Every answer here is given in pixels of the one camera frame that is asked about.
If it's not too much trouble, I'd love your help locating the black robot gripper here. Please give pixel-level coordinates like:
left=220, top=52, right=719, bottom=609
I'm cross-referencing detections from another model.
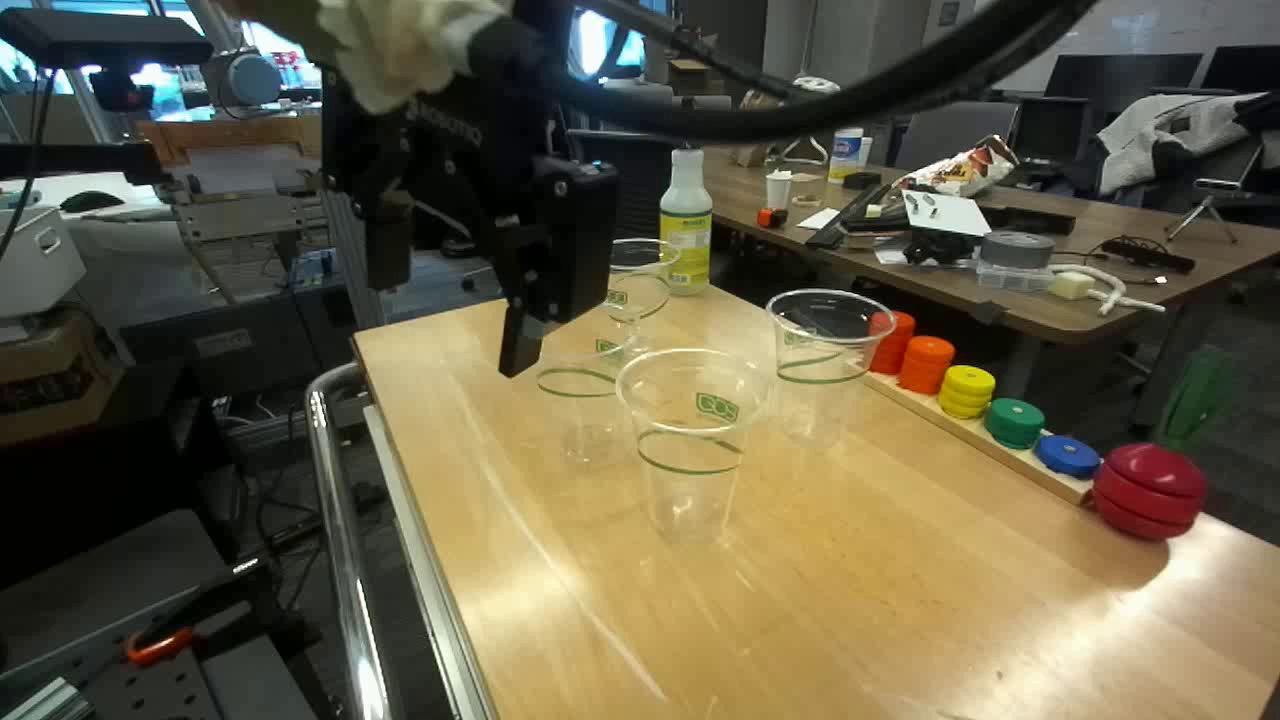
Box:
left=316, top=24, right=623, bottom=382

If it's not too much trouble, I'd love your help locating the clear plastic cup green print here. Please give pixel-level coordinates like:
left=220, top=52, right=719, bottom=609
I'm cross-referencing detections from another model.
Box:
left=602, top=233, right=675, bottom=365
left=532, top=328, right=640, bottom=470
left=613, top=343, right=779, bottom=552
left=763, top=285, right=899, bottom=451

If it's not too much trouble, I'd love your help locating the red-orange disc stack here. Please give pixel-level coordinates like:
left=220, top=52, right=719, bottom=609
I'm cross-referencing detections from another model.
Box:
left=865, top=306, right=918, bottom=381

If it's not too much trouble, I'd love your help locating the orange disc stack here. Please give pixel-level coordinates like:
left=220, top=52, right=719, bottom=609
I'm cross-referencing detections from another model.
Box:
left=895, top=333, right=959, bottom=401

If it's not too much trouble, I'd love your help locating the yellow disc stack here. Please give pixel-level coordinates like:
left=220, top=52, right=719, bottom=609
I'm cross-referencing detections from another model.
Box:
left=934, top=358, right=1001, bottom=422

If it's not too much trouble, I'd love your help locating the large red disc stack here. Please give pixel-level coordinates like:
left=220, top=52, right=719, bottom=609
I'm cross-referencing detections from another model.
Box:
left=1086, top=441, right=1210, bottom=545

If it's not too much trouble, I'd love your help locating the white spray bottle yellow liquid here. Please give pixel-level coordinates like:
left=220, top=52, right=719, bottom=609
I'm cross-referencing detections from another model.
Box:
left=654, top=139, right=719, bottom=298

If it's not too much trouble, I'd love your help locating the grey round lamp head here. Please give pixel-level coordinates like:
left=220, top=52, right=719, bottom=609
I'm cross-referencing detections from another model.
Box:
left=202, top=45, right=288, bottom=111

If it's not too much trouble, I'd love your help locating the brown cardboard box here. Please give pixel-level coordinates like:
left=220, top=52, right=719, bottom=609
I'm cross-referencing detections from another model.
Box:
left=0, top=306, right=135, bottom=451

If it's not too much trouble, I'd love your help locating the white jar blue label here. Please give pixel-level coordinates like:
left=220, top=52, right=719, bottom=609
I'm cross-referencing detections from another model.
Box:
left=824, top=122, right=874, bottom=188

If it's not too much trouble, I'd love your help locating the white machine housing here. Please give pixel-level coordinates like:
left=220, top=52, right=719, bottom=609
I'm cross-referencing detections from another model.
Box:
left=0, top=196, right=92, bottom=325

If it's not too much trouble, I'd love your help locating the black shelf board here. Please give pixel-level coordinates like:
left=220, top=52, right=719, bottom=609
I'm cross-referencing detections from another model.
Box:
left=0, top=3, right=214, bottom=70

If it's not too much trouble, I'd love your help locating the white paper sheet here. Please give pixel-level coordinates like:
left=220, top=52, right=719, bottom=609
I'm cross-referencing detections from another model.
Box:
left=895, top=182, right=997, bottom=245

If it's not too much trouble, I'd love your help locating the grey chair backrest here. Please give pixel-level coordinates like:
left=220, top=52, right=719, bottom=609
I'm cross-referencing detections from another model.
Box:
left=895, top=97, right=1024, bottom=172

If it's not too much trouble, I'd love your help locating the printed snack bag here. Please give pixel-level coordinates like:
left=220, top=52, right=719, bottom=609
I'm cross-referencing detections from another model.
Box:
left=904, top=133, right=1024, bottom=199

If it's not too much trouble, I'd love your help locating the grey tape roll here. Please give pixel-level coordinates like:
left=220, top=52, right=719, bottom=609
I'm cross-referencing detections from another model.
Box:
left=974, top=226, right=1061, bottom=276

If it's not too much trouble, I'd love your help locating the wooden disc base board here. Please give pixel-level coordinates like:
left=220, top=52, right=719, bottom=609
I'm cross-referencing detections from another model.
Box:
left=861, top=366, right=1100, bottom=506

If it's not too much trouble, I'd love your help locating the green disc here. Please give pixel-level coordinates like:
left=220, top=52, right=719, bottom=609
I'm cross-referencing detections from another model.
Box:
left=985, top=392, right=1046, bottom=451

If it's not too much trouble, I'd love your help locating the brown wooden background desk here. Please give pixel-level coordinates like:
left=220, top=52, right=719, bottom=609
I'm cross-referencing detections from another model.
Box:
left=701, top=139, right=1280, bottom=351

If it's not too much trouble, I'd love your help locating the blue disc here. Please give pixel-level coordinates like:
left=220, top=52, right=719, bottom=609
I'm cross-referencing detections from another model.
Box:
left=1030, top=433, right=1105, bottom=485

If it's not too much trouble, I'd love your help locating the black remote control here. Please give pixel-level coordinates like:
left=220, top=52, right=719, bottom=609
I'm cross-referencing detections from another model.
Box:
left=1095, top=233, right=1199, bottom=278

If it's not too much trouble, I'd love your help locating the black computer monitor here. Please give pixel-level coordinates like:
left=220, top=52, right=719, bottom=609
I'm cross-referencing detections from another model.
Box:
left=1197, top=45, right=1280, bottom=97
left=1043, top=52, right=1208, bottom=99

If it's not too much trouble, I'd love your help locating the white jacket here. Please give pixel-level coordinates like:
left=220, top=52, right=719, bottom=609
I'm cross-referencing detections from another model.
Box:
left=1092, top=87, right=1273, bottom=199

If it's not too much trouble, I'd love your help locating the green plastic object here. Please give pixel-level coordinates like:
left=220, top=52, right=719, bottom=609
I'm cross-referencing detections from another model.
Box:
left=1157, top=339, right=1238, bottom=457

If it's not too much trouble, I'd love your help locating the chrome cart handle rail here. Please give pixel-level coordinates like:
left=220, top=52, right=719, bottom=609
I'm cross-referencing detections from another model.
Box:
left=298, top=356, right=404, bottom=720

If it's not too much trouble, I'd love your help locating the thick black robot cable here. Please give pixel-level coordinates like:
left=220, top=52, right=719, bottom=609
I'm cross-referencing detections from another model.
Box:
left=563, top=0, right=1100, bottom=147

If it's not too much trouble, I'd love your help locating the orange clamp handle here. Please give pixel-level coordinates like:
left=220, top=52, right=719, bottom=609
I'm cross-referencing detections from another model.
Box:
left=120, top=624, right=199, bottom=672

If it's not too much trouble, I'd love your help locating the grey metal base plate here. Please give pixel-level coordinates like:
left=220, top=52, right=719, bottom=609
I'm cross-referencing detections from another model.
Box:
left=0, top=502, right=323, bottom=720

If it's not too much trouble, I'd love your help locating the white cable with adapter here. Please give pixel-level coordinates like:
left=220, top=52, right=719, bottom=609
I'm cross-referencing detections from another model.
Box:
left=1039, top=261, right=1171, bottom=320

